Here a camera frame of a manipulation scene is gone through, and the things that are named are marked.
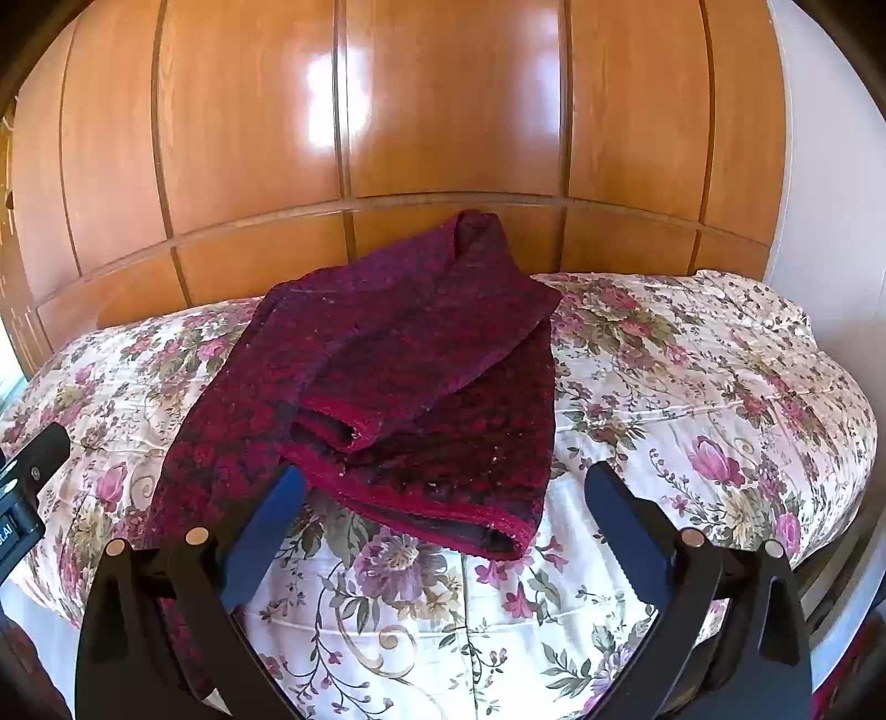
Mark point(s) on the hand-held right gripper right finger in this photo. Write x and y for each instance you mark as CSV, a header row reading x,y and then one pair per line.
x,y
623,526

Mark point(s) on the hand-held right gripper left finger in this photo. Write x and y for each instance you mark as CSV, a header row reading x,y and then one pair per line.
x,y
266,533

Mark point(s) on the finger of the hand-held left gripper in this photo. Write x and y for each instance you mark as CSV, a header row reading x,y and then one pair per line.
x,y
38,453

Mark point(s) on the dark red knit sweater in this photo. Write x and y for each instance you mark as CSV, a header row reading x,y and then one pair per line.
x,y
401,360

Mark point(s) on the floral bedspread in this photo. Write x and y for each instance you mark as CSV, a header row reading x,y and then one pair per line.
x,y
692,388

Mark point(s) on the wooden headboard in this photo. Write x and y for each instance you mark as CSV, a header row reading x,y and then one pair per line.
x,y
443,124

